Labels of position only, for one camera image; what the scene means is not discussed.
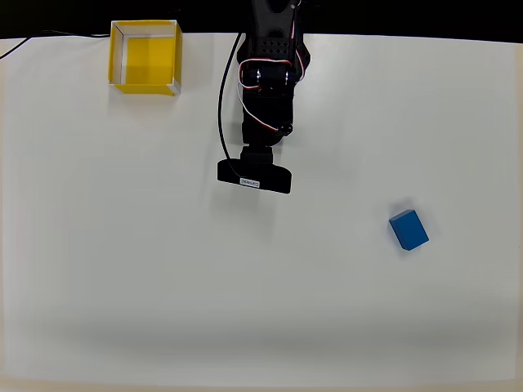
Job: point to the black bar webcam with label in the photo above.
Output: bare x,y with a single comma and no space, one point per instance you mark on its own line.
269,179

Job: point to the blue block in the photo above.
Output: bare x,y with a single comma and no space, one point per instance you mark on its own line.
408,230

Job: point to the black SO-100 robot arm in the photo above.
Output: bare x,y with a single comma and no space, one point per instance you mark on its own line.
271,41

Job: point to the yellow open box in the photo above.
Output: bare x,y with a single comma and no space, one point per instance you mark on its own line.
147,53

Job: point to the black webcam mount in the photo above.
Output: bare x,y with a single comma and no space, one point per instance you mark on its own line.
256,155

